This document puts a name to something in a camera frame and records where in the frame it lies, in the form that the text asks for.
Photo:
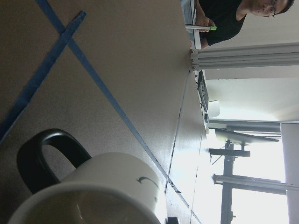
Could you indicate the person in black shirt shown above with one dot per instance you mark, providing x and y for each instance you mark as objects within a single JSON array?
[{"x": 229, "y": 15}]

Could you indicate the long blue tape strip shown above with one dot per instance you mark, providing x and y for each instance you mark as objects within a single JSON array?
[{"x": 55, "y": 21}]

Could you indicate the aluminium frame post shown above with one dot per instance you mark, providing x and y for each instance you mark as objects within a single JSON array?
[{"x": 285, "y": 54}]

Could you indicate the white mug black handle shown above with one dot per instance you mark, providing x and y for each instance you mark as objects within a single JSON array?
[{"x": 110, "y": 188}]

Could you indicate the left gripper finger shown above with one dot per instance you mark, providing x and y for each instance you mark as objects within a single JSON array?
[{"x": 172, "y": 220}]

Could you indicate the crossing blue tape strip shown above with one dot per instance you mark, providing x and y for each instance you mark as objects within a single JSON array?
[{"x": 39, "y": 76}]

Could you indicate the black keyboard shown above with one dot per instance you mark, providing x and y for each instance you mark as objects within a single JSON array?
[{"x": 202, "y": 89}]

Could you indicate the brown paper table cover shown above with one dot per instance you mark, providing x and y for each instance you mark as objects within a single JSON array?
[{"x": 140, "y": 49}]

